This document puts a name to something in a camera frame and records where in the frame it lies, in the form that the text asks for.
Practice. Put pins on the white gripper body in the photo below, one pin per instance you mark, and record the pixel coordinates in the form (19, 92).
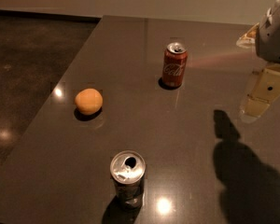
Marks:
(272, 34)

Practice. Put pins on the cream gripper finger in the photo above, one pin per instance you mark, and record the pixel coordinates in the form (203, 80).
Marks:
(248, 39)
(262, 89)

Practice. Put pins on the silver redbull can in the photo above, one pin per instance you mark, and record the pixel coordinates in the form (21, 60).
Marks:
(128, 169)

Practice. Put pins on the red coke can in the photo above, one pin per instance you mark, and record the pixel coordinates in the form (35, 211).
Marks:
(174, 65)

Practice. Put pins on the orange fruit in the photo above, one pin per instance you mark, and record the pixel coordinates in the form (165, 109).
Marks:
(89, 101)

